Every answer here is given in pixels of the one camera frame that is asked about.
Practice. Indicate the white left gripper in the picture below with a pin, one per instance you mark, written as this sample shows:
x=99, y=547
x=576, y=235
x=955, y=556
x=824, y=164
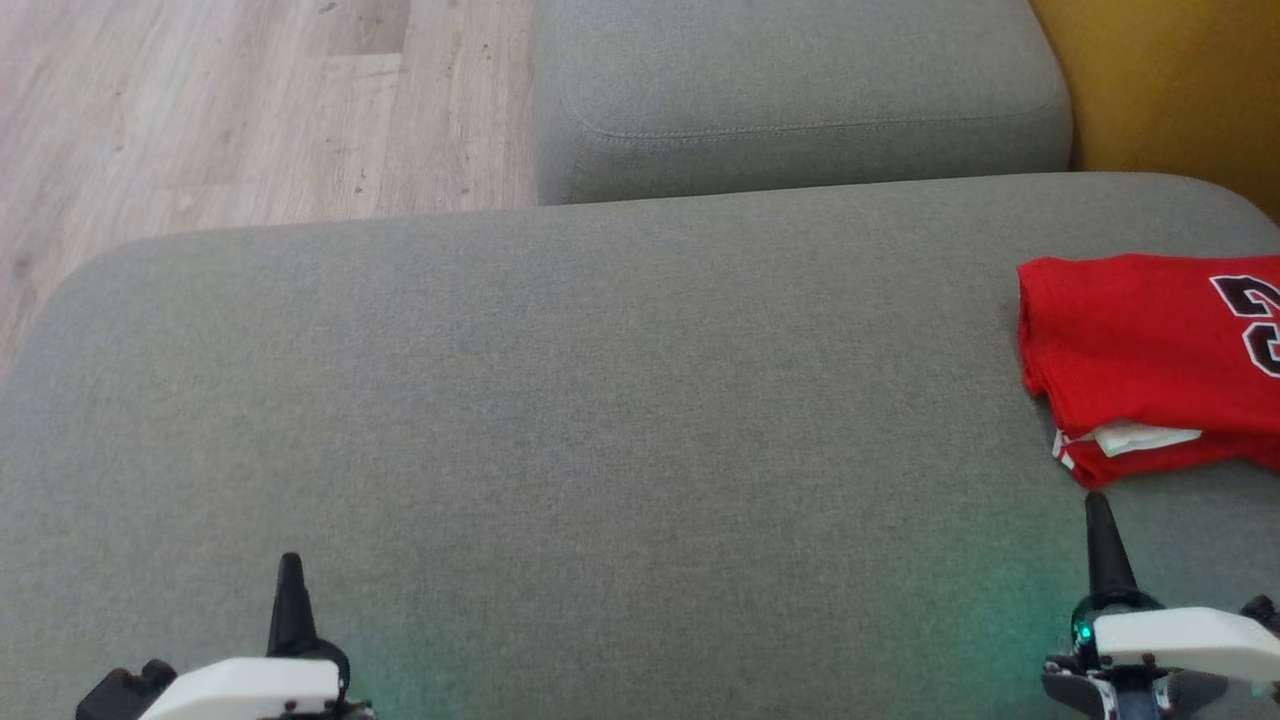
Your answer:
x=250, y=690

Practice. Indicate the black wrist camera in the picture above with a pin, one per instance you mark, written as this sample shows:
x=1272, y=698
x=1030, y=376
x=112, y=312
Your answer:
x=125, y=692
x=1262, y=612

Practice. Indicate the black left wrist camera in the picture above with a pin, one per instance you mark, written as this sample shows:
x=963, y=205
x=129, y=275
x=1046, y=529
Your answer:
x=125, y=692

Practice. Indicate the red jersey with number 23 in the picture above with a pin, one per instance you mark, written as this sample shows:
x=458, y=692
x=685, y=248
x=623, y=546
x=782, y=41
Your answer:
x=1130, y=340

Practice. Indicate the small grey sofa cushion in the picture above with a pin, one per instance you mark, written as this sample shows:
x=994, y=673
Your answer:
x=800, y=100

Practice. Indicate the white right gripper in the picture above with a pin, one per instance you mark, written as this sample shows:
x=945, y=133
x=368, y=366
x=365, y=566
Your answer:
x=1180, y=640

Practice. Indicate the red shorts with white band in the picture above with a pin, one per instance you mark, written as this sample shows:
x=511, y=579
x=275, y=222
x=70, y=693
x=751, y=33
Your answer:
x=1140, y=465

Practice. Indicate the large grey sofa seat cushion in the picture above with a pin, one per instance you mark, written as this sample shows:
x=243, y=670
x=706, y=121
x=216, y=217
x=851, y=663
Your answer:
x=600, y=450

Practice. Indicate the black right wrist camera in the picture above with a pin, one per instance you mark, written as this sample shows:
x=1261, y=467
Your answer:
x=1262, y=612

